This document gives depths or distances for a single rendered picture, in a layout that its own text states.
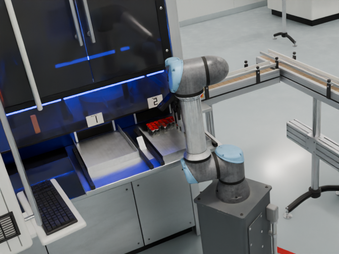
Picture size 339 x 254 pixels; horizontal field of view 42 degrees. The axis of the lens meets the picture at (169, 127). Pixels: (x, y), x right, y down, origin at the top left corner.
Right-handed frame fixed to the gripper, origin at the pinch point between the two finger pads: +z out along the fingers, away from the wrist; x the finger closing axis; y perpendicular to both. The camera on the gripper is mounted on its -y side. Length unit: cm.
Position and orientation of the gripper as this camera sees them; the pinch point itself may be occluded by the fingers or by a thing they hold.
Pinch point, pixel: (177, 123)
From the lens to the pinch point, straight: 233.8
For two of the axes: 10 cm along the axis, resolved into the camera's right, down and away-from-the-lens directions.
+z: 1.3, 8.8, 4.7
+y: 9.1, -2.9, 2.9
